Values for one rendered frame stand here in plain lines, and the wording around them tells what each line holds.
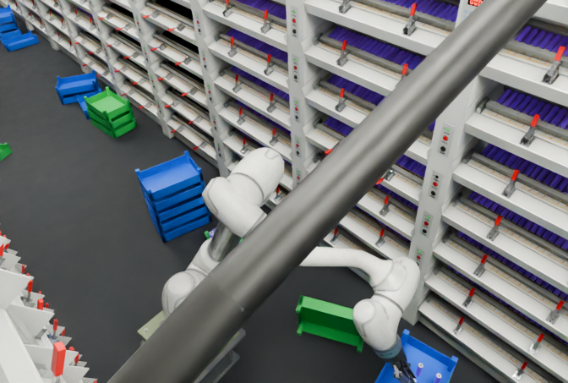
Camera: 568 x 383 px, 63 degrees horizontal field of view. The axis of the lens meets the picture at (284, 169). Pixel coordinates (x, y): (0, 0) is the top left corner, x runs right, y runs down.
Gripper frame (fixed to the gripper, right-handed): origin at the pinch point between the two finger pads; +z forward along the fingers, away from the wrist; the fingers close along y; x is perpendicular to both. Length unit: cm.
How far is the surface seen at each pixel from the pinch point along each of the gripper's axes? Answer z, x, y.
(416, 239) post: -9, 11, -50
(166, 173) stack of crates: -43, -112, -107
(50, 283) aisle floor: -36, -174, -54
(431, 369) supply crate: 11.8, 5.2, -7.6
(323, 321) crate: 21, -43, -41
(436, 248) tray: -6.4, 17.3, -45.4
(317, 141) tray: -45, -19, -86
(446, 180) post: -39, 30, -46
